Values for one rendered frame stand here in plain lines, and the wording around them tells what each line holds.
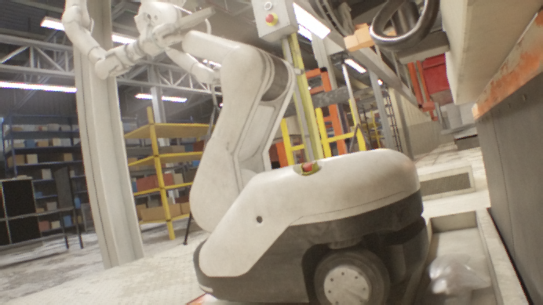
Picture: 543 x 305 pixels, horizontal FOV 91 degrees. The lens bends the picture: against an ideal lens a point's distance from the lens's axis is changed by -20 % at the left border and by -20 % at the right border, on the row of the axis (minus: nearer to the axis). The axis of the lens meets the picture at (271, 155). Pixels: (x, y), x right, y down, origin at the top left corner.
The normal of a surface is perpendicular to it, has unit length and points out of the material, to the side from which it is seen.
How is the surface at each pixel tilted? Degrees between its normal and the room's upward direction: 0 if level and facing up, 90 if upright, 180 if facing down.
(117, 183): 90
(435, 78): 90
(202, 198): 90
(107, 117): 90
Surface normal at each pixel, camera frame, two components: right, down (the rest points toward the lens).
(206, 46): -0.48, 0.04
